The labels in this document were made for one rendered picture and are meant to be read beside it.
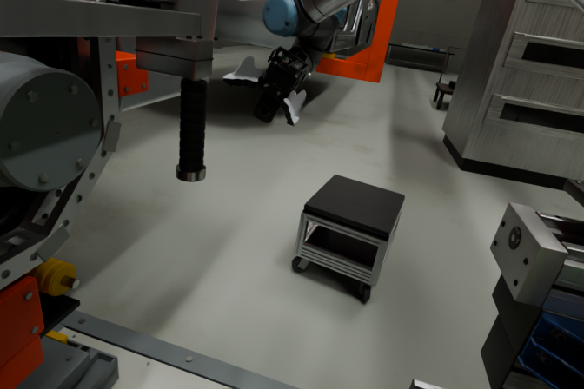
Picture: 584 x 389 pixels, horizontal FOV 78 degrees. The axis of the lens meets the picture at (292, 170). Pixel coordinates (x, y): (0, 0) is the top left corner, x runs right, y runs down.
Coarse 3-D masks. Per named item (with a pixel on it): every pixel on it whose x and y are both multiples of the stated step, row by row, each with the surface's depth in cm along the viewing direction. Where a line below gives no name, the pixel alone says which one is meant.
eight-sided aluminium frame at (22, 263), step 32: (96, 0) 56; (96, 64) 60; (96, 96) 62; (96, 160) 64; (64, 192) 60; (32, 224) 58; (64, 224) 61; (0, 256) 52; (32, 256) 56; (0, 288) 51
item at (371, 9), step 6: (372, 0) 902; (372, 6) 835; (378, 6) 1070; (372, 12) 832; (366, 18) 820; (372, 18) 843; (366, 24) 825; (372, 24) 898; (366, 30) 834; (372, 30) 1001; (366, 36) 845; (372, 36) 1011; (366, 42) 925
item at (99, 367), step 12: (48, 336) 90; (60, 336) 91; (84, 348) 88; (96, 360) 89; (108, 360) 90; (96, 372) 87; (108, 372) 86; (84, 384) 84; (96, 384) 83; (108, 384) 88
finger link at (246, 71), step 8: (248, 56) 66; (240, 64) 66; (248, 64) 67; (232, 72) 67; (240, 72) 67; (248, 72) 68; (256, 72) 70; (224, 80) 64; (232, 80) 66; (240, 80) 67; (248, 80) 69; (256, 80) 70
